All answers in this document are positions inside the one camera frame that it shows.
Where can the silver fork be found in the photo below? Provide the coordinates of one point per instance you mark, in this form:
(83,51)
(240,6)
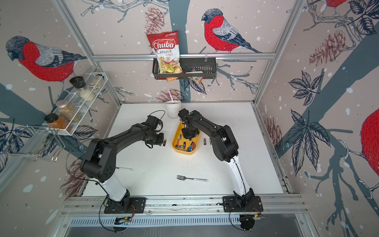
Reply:
(183,178)

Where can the yellow plastic storage tray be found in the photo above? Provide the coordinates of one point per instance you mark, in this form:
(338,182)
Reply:
(185,147)

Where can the orange spice jar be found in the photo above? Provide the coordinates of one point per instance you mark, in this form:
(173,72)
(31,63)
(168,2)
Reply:
(55,121)

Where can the black wire wall basket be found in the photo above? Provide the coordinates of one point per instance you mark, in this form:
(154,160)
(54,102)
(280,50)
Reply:
(191,67)

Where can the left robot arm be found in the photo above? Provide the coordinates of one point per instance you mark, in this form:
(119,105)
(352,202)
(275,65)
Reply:
(99,162)

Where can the red cassava chips bag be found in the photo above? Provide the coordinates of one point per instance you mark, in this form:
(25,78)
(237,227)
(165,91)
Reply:
(166,48)

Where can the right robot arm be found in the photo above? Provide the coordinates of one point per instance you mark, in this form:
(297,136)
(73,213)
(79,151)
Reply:
(225,148)

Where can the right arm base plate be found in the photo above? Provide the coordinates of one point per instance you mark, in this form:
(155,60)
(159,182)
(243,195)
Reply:
(232,204)

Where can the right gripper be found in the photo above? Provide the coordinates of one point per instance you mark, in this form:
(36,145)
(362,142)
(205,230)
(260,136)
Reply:
(186,137)

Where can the pale lid spice jar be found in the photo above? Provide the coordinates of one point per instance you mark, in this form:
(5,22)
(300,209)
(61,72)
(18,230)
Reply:
(97,82)

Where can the white cup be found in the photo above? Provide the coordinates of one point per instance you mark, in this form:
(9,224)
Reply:
(173,108)

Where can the black lid spice jar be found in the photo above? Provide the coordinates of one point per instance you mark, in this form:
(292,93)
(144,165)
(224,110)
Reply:
(85,93)

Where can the chrome wire hook rack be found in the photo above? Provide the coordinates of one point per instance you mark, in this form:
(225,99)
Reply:
(31,142)

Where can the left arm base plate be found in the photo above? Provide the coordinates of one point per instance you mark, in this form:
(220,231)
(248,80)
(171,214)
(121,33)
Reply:
(127,205)

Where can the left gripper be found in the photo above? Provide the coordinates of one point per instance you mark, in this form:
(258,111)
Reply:
(160,141)

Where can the white wire spice rack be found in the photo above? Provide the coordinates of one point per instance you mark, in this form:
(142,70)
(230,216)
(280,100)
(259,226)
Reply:
(82,106)

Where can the silver lid spice jar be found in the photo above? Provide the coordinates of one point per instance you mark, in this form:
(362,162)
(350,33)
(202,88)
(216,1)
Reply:
(68,111)

